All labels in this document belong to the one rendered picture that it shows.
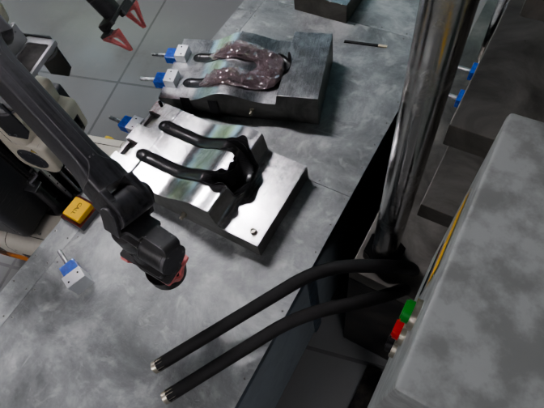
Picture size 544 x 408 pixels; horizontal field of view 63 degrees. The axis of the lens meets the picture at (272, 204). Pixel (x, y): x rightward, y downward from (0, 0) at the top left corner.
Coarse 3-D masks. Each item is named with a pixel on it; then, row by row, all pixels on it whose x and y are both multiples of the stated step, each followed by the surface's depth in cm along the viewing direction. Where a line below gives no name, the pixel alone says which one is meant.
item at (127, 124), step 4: (128, 116) 136; (136, 116) 134; (112, 120) 139; (116, 120) 137; (120, 120) 137; (124, 120) 136; (128, 120) 135; (132, 120) 133; (136, 120) 133; (140, 120) 133; (120, 124) 135; (124, 124) 135; (128, 124) 133; (132, 124) 133; (136, 124) 132; (120, 128) 136; (124, 128) 134; (128, 128) 132; (132, 128) 132; (128, 132) 136
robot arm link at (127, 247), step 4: (112, 236) 75; (116, 236) 75; (124, 236) 75; (128, 236) 75; (116, 240) 75; (120, 240) 75; (124, 240) 75; (128, 240) 74; (132, 240) 74; (136, 240) 74; (120, 244) 75; (124, 244) 75; (128, 244) 75; (132, 244) 74; (136, 244) 74; (124, 248) 76; (128, 248) 76; (132, 248) 76; (136, 248) 74; (128, 252) 78; (132, 252) 78; (136, 252) 78
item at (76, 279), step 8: (64, 256) 116; (72, 264) 114; (64, 272) 113; (72, 272) 111; (80, 272) 111; (64, 280) 110; (72, 280) 110; (80, 280) 110; (88, 280) 113; (72, 288) 110; (80, 288) 113
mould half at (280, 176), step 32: (192, 128) 125; (224, 128) 121; (128, 160) 122; (192, 160) 119; (224, 160) 112; (256, 160) 117; (288, 160) 119; (160, 192) 116; (192, 192) 109; (224, 192) 109; (256, 192) 115; (288, 192) 114; (224, 224) 112; (256, 224) 111
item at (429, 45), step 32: (448, 0) 44; (416, 32) 50; (448, 32) 47; (416, 64) 53; (448, 64) 51; (416, 96) 57; (416, 128) 62; (416, 160) 68; (384, 192) 82; (416, 192) 79; (384, 224) 90; (384, 256) 103
